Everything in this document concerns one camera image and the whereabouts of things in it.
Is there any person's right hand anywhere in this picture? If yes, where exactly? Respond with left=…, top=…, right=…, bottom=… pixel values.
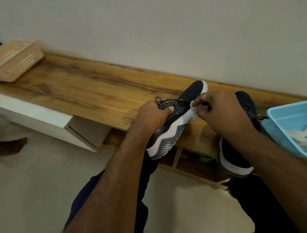
left=191, top=91, right=255, bottom=142

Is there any person's left hand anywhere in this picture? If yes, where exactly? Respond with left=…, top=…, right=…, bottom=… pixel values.
left=130, top=100, right=175, bottom=137

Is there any white wipe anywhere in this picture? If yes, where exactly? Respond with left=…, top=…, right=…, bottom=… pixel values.
left=189, top=100, right=198, bottom=120

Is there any used wipe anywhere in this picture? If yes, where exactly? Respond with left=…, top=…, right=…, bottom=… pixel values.
left=285, top=129, right=307, bottom=153

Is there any person's right forearm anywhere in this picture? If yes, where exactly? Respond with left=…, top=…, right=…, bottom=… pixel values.
left=232, top=127, right=307, bottom=232

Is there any person's left forearm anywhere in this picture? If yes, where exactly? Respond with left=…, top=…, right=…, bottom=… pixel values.
left=63, top=127, right=154, bottom=233

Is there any green ball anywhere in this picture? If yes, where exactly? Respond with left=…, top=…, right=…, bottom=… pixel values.
left=199, top=154, right=215, bottom=163

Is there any blue plastic basket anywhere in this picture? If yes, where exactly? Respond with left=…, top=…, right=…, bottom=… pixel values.
left=261, top=100, right=307, bottom=158

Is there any wooden table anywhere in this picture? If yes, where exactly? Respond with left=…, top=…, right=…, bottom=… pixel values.
left=0, top=52, right=307, bottom=190

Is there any white drawer unit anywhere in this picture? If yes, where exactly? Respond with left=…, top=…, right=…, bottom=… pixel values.
left=0, top=93, right=111, bottom=153

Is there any beige perforated basket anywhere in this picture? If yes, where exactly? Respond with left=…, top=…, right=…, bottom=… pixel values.
left=0, top=39, right=44, bottom=83

